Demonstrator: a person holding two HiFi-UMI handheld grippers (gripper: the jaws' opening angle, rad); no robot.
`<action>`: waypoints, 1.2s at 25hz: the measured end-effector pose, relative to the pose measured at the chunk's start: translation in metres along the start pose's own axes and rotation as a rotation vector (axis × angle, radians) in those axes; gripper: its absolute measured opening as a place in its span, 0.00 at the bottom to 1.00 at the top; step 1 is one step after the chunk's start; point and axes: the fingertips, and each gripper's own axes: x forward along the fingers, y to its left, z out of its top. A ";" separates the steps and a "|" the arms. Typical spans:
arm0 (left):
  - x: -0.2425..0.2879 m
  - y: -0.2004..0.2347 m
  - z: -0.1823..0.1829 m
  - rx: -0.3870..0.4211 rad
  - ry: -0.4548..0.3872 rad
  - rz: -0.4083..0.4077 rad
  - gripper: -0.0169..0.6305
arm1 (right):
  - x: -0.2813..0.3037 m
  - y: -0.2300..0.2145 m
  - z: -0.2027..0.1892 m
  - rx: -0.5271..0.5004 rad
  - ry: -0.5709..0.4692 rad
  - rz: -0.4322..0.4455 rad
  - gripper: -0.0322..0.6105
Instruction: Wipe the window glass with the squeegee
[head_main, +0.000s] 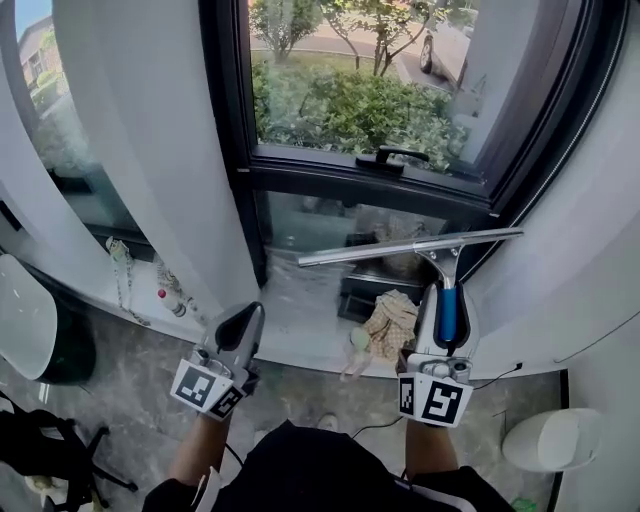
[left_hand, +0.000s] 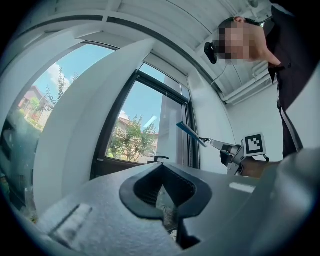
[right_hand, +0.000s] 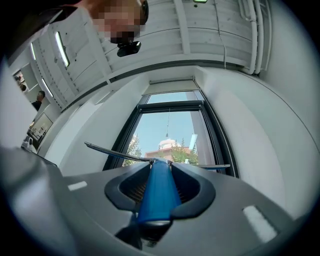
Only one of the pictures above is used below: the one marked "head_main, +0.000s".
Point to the large window glass pane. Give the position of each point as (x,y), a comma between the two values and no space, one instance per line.
(500,75)

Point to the small window pane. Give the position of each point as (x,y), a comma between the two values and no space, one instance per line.
(300,220)

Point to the beige checkered cloth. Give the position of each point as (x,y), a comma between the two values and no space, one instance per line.
(395,325)

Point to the black flat box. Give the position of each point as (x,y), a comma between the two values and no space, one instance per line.
(360,295)

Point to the black swivel chair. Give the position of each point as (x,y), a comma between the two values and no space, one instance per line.
(45,445)

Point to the round green shrub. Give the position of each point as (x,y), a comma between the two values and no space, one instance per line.
(282,22)

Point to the white shell chair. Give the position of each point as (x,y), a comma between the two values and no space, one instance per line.
(27,315)

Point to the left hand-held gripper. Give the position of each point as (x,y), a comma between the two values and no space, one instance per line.
(197,387)

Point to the narrow dark framed window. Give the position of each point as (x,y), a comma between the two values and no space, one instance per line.
(45,100)

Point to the person's right forearm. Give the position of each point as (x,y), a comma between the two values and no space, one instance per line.
(430,450)

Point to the person's left forearm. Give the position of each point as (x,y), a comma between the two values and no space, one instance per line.
(192,450)

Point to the grey wall conduit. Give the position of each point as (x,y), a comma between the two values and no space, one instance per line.
(600,340)

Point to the person's white shoe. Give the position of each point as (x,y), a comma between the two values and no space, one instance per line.
(327,421)

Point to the white bottle red cap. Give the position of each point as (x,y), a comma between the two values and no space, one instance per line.
(172,302)

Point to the green bottle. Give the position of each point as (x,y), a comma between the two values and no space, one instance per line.
(522,504)

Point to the thin leafy tree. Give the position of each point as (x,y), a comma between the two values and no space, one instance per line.
(400,25)
(350,25)

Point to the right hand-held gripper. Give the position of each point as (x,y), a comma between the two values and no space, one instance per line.
(440,395)

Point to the clear plastic sheet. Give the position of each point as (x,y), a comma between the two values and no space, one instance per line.
(300,285)

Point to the white rounded toilet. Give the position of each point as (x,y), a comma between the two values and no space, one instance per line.
(555,440)

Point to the green hedge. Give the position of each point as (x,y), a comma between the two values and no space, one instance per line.
(360,110)

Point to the person's black clothing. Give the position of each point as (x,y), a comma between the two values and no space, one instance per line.
(320,470)

